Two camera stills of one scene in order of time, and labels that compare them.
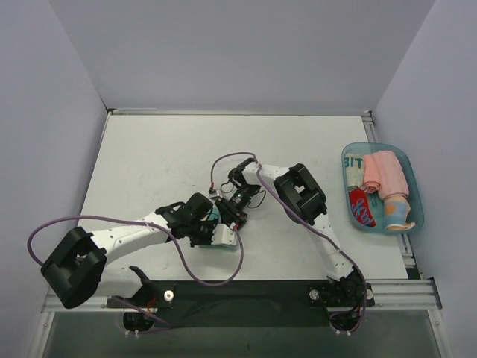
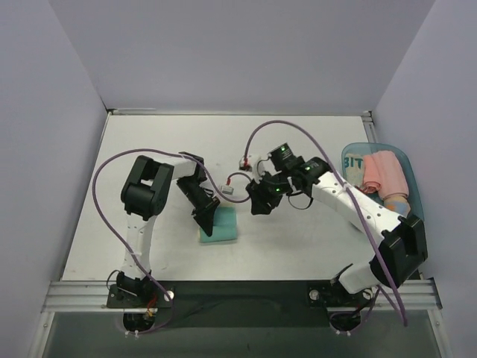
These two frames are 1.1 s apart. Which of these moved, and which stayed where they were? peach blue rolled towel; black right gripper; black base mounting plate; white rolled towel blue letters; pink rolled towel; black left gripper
Moved: black right gripper; black left gripper
Stayed: pink rolled towel; black base mounting plate; peach blue rolled towel; white rolled towel blue letters
